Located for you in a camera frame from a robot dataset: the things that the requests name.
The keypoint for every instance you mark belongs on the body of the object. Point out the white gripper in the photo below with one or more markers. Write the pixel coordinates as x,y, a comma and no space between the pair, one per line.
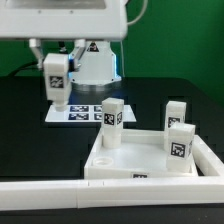
63,20

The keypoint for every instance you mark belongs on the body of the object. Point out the white square table top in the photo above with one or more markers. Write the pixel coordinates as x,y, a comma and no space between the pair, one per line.
140,155

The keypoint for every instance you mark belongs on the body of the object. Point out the white L-shaped obstacle fence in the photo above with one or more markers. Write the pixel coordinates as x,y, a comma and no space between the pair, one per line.
206,188

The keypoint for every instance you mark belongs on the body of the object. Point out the white marker base plate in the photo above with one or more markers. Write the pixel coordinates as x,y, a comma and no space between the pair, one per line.
75,113

